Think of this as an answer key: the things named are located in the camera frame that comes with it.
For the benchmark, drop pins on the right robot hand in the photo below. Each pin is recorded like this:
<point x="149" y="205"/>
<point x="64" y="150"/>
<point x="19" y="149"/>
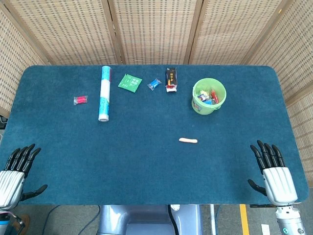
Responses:
<point x="280" y="183"/>

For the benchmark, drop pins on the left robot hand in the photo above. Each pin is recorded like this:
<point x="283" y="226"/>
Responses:
<point x="11" y="182"/>

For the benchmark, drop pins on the small pink stick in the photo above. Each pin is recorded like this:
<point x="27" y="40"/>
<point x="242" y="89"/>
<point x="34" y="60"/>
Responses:
<point x="187" y="140"/>

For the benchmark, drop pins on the red candy wrapper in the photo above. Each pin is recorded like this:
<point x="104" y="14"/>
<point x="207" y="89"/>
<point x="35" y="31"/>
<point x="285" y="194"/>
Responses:
<point x="80" y="100"/>

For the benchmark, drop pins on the blue candy wrapper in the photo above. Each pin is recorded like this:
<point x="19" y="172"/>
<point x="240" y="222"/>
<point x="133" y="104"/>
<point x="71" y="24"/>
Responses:
<point x="154" y="84"/>

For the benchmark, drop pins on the colourful wrapped items in bucket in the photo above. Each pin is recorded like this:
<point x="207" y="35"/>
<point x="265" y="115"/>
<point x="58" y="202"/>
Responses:
<point x="208" y="96"/>

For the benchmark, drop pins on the green plastic bucket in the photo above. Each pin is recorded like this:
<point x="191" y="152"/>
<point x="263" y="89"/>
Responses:
<point x="207" y="96"/>

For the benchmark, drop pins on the white teal paper roll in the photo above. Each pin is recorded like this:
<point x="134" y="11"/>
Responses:
<point x="105" y="94"/>

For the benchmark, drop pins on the blue table mat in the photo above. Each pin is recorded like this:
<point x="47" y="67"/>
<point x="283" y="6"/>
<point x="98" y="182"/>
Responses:
<point x="151" y="151"/>

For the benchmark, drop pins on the grey robot torso base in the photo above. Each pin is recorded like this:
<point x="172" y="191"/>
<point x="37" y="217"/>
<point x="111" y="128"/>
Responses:
<point x="150" y="219"/>

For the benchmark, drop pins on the black snack packet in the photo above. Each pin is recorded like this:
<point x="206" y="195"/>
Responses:
<point x="171" y="79"/>

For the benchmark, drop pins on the green sachet packet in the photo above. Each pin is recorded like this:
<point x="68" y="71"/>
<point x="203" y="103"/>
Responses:
<point x="129" y="83"/>

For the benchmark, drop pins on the woven bamboo folding screen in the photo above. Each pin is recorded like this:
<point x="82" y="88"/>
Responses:
<point x="156" y="31"/>

